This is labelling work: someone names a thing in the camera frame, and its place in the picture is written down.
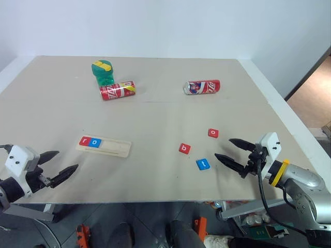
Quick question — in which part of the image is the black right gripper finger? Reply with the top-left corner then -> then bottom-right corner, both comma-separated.
228,138 -> 256,152
214,152 -> 247,174

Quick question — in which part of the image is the yellow wrist band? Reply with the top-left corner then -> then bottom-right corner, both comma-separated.
269,159 -> 290,187

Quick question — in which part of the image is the clear plastic bag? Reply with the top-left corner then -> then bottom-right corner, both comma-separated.
244,210 -> 271,227

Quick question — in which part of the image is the blue tile letter o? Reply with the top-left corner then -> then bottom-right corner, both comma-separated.
88,137 -> 102,149

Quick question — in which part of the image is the white crumpled cloth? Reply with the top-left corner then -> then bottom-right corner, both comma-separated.
203,233 -> 235,248

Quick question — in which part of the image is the green circuit board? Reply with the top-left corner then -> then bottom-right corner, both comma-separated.
251,224 -> 291,240

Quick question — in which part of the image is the blue tile letter t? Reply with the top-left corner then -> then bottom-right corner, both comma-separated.
195,158 -> 212,171

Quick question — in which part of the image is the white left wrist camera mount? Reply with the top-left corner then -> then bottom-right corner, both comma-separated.
4,145 -> 41,199

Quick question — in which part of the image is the orange black tool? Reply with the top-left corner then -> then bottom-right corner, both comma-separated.
193,216 -> 209,244
76,223 -> 92,248

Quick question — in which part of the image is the wooden letter tray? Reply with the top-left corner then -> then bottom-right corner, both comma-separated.
75,135 -> 132,159

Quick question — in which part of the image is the green container with yellow lid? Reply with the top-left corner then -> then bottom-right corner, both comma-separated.
91,59 -> 116,87

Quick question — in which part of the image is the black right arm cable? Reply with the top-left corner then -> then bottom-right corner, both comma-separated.
257,152 -> 311,237

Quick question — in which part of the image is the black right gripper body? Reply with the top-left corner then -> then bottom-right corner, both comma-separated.
241,144 -> 269,179

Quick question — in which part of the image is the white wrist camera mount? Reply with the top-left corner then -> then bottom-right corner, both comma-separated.
4,145 -> 41,199
255,132 -> 282,180

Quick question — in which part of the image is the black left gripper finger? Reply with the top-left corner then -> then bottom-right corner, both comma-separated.
50,163 -> 79,189
38,150 -> 61,165

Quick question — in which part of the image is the red can with yellow stripe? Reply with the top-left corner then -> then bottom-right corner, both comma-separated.
99,80 -> 137,101

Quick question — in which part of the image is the red can with blue emblem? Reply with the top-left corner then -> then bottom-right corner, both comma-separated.
183,79 -> 221,96

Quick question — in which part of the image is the red tile letter b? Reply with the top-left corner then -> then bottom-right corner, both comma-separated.
178,143 -> 192,156

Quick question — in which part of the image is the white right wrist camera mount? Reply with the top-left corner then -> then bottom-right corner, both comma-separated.
255,132 -> 282,180

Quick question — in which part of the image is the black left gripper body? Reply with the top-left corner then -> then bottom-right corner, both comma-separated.
25,164 -> 56,194

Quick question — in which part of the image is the grey metal table strut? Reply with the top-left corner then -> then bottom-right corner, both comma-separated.
219,198 -> 285,221
4,203 -> 55,223

